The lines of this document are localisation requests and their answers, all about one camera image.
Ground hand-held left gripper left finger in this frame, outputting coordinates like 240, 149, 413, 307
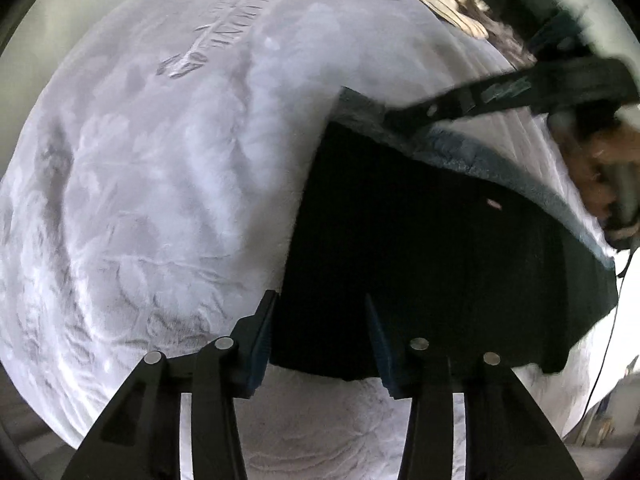
60, 289, 279, 480

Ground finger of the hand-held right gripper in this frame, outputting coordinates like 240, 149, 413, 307
382, 67, 543, 127

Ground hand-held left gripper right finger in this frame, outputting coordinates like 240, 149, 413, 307
364, 292, 586, 480

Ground black pants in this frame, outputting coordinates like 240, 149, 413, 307
270, 87, 619, 382

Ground person's right hand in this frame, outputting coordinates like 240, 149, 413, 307
564, 120, 627, 227

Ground striped beige grey cloth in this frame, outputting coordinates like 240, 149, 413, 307
345, 0, 537, 70

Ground lavender embossed blanket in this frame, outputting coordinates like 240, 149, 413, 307
0, 0, 628, 480

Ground thin black cable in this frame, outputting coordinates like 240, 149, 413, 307
580, 245, 640, 423

